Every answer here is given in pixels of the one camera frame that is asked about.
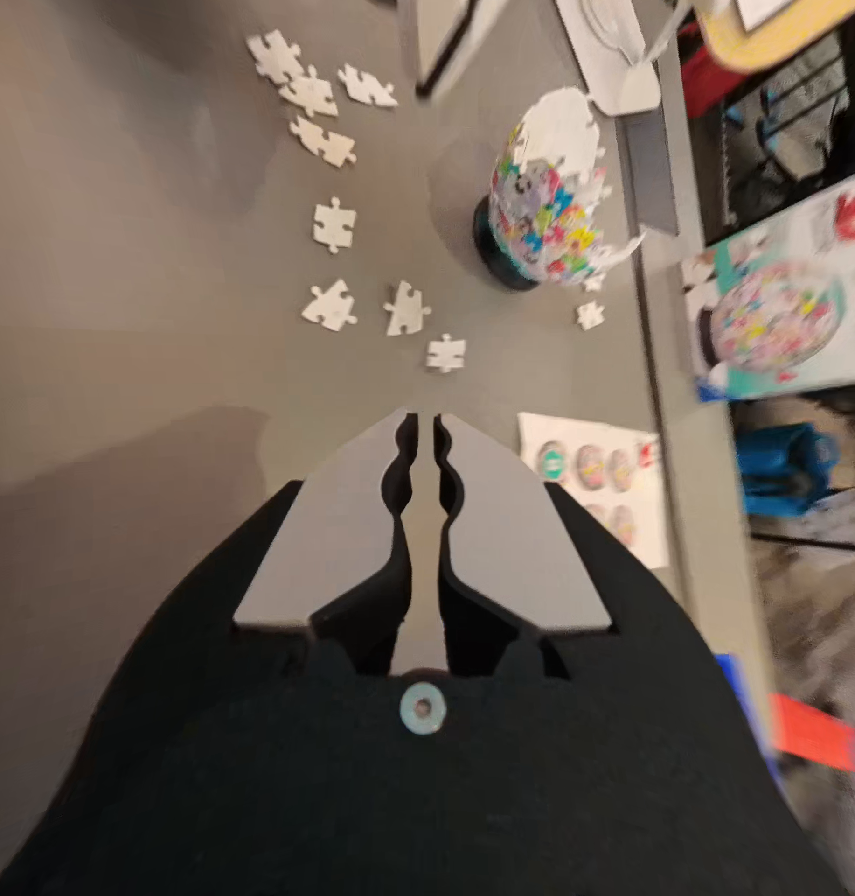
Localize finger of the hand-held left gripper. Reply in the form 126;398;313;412
414;0;509;99

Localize black ball stand ring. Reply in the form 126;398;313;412
473;194;540;292

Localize printed instruction leaflet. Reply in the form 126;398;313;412
519;411;669;568

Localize dark grey table flap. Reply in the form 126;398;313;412
621;112;680;236

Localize blue object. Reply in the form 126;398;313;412
736;427;841;522

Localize partly built white puzzle ball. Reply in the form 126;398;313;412
487;87;645;288

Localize colourful puzzle ball box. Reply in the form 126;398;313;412
684;168;855;403

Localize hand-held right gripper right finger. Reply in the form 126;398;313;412
438;413;613;642

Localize red bin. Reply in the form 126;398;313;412
680;56;718;121

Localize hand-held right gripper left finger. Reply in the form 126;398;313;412
235;411;418;642

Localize red black object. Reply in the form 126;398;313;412
771;693;855;774

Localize wooden document board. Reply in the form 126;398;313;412
694;0;855;74

